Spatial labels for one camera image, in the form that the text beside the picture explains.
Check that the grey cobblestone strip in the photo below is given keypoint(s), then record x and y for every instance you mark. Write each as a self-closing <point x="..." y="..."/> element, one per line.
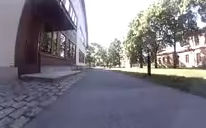
<point x="17" y="103"/>

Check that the white building with dark front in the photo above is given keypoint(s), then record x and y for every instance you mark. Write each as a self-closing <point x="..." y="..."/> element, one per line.
<point x="7" y="33"/>

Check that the pink building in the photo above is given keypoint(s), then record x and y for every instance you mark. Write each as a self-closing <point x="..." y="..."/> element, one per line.
<point x="195" y="50"/>

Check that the grey asphalt path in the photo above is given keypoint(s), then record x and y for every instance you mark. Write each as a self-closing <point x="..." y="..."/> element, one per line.
<point x="117" y="100"/>

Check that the row of trees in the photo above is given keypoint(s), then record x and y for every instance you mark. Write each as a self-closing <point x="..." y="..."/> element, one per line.
<point x="157" y="30"/>

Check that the green grass lawn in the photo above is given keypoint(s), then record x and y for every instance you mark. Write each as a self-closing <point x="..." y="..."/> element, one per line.
<point x="177" y="76"/>

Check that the concrete step slab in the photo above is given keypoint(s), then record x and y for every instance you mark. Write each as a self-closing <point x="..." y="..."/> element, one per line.
<point x="51" y="75"/>

